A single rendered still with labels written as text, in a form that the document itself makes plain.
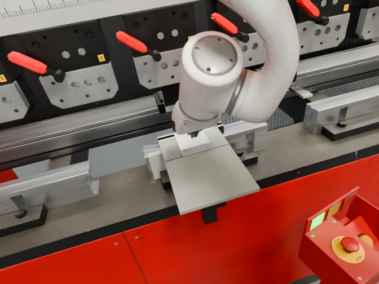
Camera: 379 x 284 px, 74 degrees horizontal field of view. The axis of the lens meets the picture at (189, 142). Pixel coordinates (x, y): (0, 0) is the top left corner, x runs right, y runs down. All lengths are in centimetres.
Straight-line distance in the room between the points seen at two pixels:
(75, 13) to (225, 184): 46
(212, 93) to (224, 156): 31
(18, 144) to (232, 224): 78
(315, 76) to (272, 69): 85
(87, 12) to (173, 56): 19
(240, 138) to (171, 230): 35
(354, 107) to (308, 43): 34
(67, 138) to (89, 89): 41
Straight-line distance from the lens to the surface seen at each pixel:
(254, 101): 37
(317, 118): 92
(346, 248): 75
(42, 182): 81
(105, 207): 78
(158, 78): 61
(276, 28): 31
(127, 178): 83
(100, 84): 61
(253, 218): 89
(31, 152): 105
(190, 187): 57
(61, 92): 62
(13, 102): 66
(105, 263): 87
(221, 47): 35
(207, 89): 34
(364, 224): 91
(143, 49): 55
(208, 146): 66
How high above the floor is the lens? 141
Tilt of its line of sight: 36 degrees down
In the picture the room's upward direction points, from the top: 9 degrees counter-clockwise
